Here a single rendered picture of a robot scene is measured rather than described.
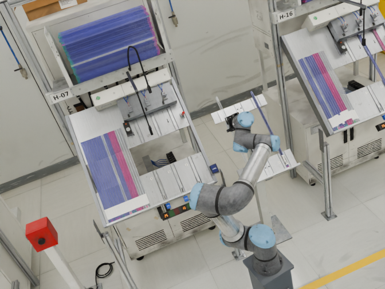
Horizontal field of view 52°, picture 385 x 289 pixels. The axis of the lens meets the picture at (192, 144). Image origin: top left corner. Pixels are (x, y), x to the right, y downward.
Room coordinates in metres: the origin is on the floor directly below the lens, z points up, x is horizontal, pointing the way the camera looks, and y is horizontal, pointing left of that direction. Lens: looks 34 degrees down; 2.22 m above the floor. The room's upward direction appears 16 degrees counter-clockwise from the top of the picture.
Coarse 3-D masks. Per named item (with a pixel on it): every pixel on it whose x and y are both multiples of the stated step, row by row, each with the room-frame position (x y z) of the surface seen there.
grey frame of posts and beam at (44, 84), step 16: (160, 16) 2.30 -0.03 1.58; (16, 32) 2.18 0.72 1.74; (32, 64) 2.18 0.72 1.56; (144, 64) 2.24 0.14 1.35; (160, 64) 2.26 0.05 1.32; (96, 80) 2.20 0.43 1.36; (112, 80) 2.21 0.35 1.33; (176, 80) 2.31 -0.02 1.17; (48, 96) 2.16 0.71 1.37; (64, 128) 2.18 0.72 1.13; (192, 144) 2.30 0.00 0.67; (112, 256) 1.69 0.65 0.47; (128, 272) 1.71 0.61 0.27
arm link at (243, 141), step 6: (240, 132) 1.54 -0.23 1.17; (246, 132) 1.54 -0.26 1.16; (234, 138) 1.55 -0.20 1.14; (240, 138) 1.52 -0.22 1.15; (246, 138) 1.51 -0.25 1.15; (252, 138) 1.49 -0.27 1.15; (234, 144) 1.53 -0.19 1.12; (240, 144) 1.51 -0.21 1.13; (246, 144) 1.49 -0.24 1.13; (252, 144) 1.48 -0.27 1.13; (234, 150) 1.51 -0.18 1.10; (240, 150) 1.50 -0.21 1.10; (246, 150) 1.50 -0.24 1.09
